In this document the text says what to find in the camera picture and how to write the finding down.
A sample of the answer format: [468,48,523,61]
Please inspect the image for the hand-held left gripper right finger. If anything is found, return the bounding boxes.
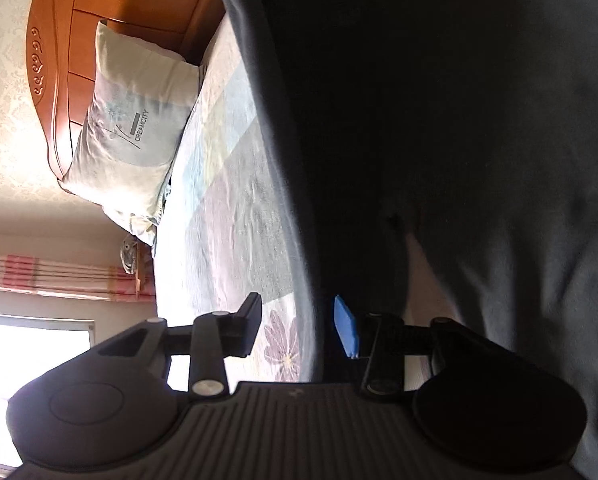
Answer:
[333,295,480,403]

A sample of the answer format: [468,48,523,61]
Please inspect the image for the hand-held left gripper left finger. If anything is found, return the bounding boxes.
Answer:
[96,291,262,403]

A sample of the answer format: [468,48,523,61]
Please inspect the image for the dark grey pants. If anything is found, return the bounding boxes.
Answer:
[211,0,598,480]

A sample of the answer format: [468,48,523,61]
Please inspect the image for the wooden nightstand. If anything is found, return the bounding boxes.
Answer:
[134,247,156,296]

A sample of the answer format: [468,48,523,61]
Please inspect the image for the bed with patchwork floral sheet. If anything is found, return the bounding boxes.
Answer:
[151,0,340,386]

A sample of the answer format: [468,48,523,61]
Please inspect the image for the patterned cloth bundle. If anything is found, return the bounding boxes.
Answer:
[119,237,142,276]

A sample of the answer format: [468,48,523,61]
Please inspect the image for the small pale pillow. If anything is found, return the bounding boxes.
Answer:
[124,200,167,248]

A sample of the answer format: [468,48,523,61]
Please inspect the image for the pink striped curtain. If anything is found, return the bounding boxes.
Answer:
[0,254,157,303]

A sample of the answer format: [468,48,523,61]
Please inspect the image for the window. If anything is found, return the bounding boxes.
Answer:
[0,312,97,476]

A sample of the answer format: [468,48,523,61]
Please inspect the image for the large pale printed pillow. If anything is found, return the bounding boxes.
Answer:
[61,19,202,233]

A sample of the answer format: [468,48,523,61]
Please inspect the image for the wooden carved headboard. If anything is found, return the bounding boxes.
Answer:
[27,0,227,186]

